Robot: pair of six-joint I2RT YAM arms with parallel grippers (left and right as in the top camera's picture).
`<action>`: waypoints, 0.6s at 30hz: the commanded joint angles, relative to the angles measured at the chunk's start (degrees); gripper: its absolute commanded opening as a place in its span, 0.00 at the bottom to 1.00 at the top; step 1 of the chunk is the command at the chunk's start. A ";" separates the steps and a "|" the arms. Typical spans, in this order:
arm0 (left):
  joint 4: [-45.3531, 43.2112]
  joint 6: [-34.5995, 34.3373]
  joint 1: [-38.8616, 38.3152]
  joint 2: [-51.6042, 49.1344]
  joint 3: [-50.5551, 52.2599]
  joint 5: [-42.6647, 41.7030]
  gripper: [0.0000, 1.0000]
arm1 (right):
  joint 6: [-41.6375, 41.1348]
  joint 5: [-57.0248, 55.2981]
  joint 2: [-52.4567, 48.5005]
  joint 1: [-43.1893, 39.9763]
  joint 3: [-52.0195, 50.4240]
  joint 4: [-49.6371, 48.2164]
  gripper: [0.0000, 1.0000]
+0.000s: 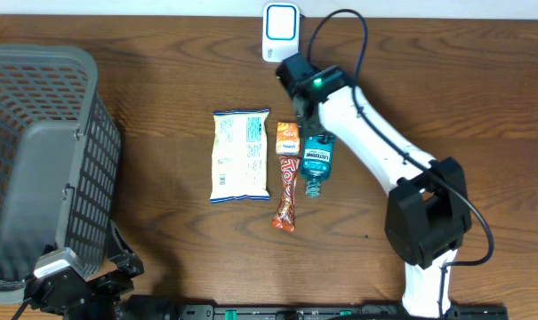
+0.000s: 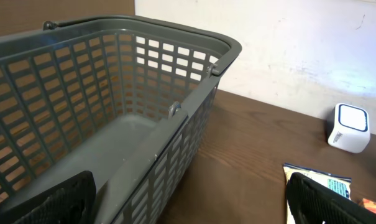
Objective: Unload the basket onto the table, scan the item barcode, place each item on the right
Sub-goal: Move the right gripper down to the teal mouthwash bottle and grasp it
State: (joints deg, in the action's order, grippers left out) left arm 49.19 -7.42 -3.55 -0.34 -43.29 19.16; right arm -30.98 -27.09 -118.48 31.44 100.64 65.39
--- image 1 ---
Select teal mouthwash bottle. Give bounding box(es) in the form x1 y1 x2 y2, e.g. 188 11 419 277
301 134 335 198

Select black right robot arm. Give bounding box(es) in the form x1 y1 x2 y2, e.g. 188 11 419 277
276 53 471 318

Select dark grey plastic basket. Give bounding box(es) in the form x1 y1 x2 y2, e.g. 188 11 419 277
0 44 122 304

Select cream snack bag blue edges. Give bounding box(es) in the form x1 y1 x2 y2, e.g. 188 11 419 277
210 108 270 204

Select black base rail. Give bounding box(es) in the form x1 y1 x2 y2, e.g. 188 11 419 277
170 304 510 320

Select white barcode scanner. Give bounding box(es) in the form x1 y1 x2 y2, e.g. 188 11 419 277
261 3 301 63

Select small orange tissue pack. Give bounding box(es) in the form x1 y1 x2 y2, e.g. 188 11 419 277
276 122 301 156

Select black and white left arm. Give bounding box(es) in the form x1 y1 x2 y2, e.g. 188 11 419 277
12 220 178 320

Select red orange candy bar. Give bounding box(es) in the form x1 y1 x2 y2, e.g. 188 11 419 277
271 156 301 232

